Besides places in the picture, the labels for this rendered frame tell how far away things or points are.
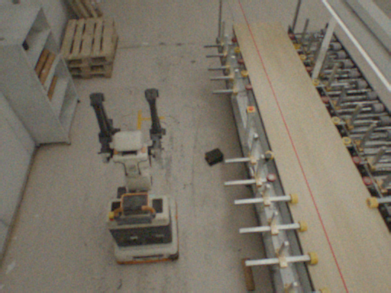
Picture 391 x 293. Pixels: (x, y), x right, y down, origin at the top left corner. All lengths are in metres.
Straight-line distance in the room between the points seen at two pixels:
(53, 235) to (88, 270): 0.61
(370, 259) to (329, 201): 0.52
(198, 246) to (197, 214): 0.37
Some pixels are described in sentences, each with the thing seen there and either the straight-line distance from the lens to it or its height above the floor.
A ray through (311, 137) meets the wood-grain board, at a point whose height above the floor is 0.90.
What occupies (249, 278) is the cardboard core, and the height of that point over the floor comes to 0.08.
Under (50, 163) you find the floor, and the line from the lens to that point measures 4.46.
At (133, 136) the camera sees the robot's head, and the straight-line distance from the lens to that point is 2.51.
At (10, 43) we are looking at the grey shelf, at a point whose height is 1.55.
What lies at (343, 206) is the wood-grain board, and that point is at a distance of 2.88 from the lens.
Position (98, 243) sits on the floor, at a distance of 3.64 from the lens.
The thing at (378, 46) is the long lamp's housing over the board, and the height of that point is 2.38.
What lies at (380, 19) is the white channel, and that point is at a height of 2.46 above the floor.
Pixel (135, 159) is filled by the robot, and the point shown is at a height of 1.22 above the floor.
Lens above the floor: 3.21
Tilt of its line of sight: 50 degrees down
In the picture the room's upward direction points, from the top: 2 degrees counter-clockwise
